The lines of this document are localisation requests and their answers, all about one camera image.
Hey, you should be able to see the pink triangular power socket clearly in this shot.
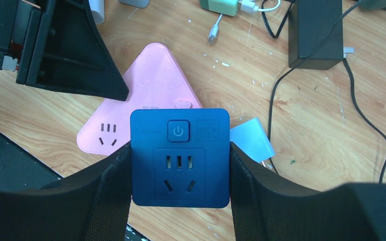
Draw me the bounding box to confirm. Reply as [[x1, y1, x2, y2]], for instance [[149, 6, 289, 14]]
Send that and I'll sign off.
[[77, 43, 202, 156]]

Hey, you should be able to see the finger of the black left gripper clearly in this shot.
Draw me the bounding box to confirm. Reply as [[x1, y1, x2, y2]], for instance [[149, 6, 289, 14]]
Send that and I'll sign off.
[[16, 1, 129, 101]]

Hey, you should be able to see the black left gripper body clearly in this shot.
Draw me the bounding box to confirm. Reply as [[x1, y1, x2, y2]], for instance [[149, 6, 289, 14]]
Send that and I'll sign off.
[[0, 1, 47, 72]]

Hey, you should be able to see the light blue small charger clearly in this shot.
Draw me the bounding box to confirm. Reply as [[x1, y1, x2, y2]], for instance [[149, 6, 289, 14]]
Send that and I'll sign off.
[[230, 117, 275, 163]]

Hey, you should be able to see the black power adapter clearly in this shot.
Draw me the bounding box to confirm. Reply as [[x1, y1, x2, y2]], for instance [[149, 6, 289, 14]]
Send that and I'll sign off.
[[288, 0, 344, 70]]

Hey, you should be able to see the dark green cube socket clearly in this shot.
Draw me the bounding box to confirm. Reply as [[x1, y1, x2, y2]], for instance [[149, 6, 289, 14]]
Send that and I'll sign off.
[[359, 0, 386, 11]]

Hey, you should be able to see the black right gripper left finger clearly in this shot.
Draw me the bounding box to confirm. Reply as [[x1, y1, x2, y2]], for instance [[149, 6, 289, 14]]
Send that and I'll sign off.
[[0, 144, 132, 240]]

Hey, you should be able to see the green USB charger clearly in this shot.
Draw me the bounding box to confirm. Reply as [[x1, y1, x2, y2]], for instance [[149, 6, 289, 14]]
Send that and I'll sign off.
[[199, 0, 238, 17]]

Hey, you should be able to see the short white USB cable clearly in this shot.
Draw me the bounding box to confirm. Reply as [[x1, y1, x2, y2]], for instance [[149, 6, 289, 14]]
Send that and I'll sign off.
[[208, 0, 282, 45]]

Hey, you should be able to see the blue cube power socket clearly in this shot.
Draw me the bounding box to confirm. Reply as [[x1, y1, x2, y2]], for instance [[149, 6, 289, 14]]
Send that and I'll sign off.
[[130, 108, 230, 208]]

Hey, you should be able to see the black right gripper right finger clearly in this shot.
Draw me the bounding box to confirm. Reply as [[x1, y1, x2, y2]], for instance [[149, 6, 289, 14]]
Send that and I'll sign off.
[[230, 144, 386, 240]]

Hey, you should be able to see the black adapter cable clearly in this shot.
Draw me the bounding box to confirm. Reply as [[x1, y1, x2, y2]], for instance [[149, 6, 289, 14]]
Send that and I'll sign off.
[[261, 0, 386, 184]]

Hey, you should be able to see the white USB charger plug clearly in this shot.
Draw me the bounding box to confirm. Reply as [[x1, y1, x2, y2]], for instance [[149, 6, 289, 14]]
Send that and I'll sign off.
[[88, 0, 105, 24]]

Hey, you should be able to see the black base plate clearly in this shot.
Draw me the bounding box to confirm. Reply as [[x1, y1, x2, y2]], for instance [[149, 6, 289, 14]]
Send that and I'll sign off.
[[0, 132, 62, 192]]

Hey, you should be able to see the light blue power strip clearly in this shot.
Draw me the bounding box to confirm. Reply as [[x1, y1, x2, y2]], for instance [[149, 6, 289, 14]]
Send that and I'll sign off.
[[118, 0, 150, 9]]

